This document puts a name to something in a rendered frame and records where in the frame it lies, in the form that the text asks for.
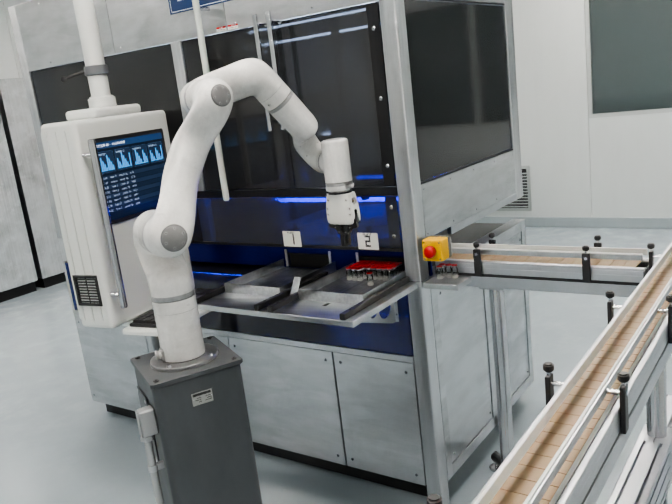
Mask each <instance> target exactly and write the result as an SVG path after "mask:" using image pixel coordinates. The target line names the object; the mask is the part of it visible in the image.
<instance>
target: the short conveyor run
mask: <svg viewBox="0 0 672 504"><path fill-rule="evenodd" d="M489 237H490V238H491V240H489V244H479V243H478V242H474V243H452V256H451V257H449V258H448V259H446V260H444V261H442V262H441V261H434V265H435V275H437V272H436V270H437V268H436V266H437V265H439V264H440V263H445V264H448V263H450V264H457V268H458V275H460V276H471V279H472V282H470V283H469V284H467V285H466V286H473V287H487V288H502V289H517V290H531V291H546V292H560V293H575V294H590V295H604V296H605V292H607V291H608V290H611V291H613V292H615V296H619V297H630V295H631V294H632V293H633V291H634V290H635V289H636V288H637V286H638V285H639V284H640V282H641V281H642V280H643V278H644V277H645V276H646V274H647V273H648V272H649V258H643V255H647V254H648V249H640V248H607V247H602V243H601V242H599V240H601V236H600V235H595V236H594V240H596V242H594V247H589V246H588V245H584V246H582V247H574V246H541V245H508V244H496V240H493V238H494V237H495V234H494V233H490V234H489Z"/></svg>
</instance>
